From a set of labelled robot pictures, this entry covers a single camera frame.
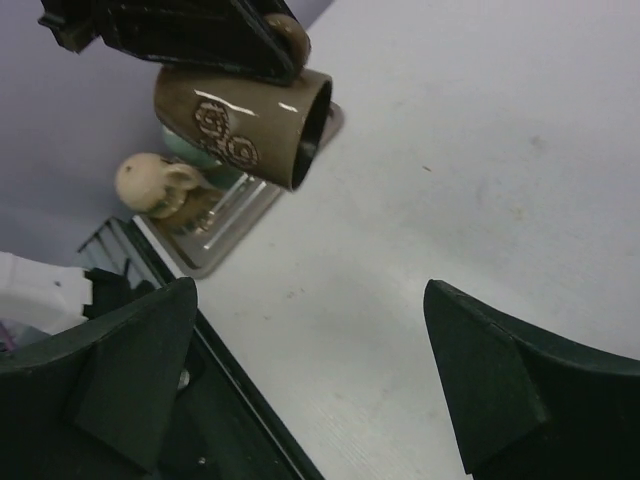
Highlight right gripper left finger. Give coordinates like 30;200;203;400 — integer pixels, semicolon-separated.
1;278;197;473

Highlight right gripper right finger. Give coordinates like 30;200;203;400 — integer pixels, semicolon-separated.
423;280;639;475

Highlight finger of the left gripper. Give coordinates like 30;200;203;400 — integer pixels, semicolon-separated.
38;0;300;85

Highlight brown patterned mug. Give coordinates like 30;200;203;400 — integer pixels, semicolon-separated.
154;13;333;191

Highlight teal green mug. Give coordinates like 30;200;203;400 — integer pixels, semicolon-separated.
161;126;242;189

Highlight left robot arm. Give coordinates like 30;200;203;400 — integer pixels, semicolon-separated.
1;1;310;335

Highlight metal tray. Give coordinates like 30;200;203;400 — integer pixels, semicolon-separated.
131;99;346;279

